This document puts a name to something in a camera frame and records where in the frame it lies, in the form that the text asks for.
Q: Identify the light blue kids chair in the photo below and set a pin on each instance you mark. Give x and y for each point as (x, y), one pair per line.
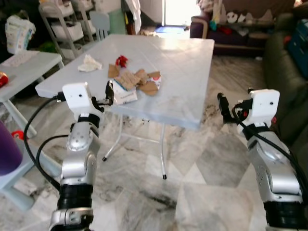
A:
(100, 21)

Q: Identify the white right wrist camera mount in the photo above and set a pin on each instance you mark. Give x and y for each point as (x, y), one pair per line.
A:
(262, 106)

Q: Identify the blue box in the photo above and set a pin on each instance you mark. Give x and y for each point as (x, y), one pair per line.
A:
(302, 48)

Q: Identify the white diaper pack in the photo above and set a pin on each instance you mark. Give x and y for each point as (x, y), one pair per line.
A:
(19, 33)

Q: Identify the pale green cabinet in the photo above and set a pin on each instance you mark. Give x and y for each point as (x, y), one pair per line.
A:
(117, 21)

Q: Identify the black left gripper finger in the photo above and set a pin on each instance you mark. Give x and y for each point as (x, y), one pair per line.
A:
(108, 94)
(112, 92)

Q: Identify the dark green sofa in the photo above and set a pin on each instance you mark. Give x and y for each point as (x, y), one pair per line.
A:
(284, 82)

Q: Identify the printed white paper sheet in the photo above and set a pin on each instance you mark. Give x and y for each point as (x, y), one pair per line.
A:
(20, 58)

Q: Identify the brown corrugated cardboard piece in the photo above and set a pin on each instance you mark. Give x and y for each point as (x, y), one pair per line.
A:
(129, 80)

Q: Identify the dark purple sofa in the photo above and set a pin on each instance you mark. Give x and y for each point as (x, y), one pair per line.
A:
(226, 37)

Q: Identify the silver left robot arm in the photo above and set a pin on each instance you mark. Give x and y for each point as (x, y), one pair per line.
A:
(79, 159)

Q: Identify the red toy figure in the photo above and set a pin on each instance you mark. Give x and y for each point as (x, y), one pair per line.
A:
(3, 79)

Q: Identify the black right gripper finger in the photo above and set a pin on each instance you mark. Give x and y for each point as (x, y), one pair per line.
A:
(236, 113)
(223, 106)

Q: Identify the crumpled white tissue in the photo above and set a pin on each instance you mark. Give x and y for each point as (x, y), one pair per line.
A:
(89, 64)

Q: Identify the white hanging cloth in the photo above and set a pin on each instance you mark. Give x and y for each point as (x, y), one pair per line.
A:
(135, 14)

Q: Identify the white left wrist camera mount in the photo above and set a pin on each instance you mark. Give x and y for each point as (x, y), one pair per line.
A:
(77, 96)

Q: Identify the small red object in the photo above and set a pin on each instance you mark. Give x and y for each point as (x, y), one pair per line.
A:
(18, 134)

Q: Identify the white storage trolley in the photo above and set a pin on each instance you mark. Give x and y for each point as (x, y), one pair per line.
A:
(62, 31)

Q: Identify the purple round object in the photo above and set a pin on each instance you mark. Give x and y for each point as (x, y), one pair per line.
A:
(8, 151)

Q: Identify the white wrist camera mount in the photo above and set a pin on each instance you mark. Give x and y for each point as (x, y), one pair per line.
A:
(77, 96)
(262, 106)

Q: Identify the large white folding table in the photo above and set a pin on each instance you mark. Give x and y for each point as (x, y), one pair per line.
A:
(178, 82)

